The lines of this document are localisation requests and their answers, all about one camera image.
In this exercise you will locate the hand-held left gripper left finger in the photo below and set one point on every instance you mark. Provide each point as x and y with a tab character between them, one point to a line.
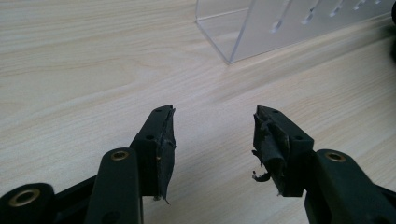
154	155

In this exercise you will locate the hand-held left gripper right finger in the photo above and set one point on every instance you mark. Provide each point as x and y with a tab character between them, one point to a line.
285	149

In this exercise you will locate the clear acrylic slotted rack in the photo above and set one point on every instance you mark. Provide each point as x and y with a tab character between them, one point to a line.
280	28

